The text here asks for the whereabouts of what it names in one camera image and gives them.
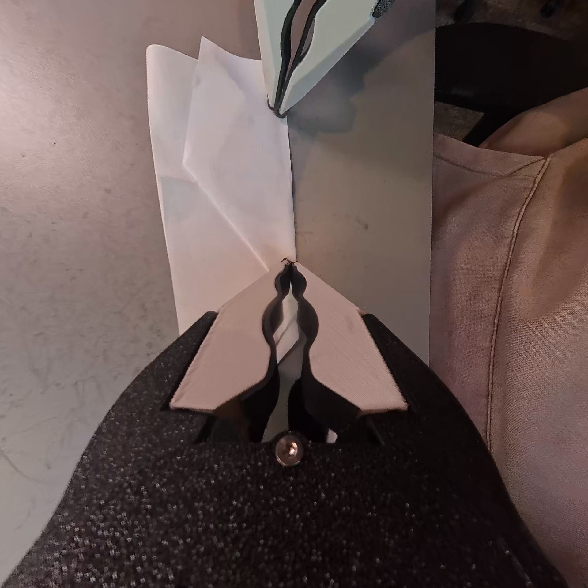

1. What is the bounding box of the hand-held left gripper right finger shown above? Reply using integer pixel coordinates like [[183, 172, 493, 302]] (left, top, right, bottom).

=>
[[288, 262, 409, 443]]

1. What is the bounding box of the white paper sheet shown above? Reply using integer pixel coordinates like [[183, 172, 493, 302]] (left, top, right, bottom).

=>
[[146, 37, 305, 445]]

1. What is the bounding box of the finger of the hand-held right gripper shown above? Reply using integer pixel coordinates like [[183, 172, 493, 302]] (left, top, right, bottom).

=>
[[254, 0, 300, 112], [275, 0, 376, 119]]

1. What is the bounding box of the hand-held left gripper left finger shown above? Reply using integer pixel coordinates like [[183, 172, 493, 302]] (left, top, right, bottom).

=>
[[168, 262, 293, 441]]

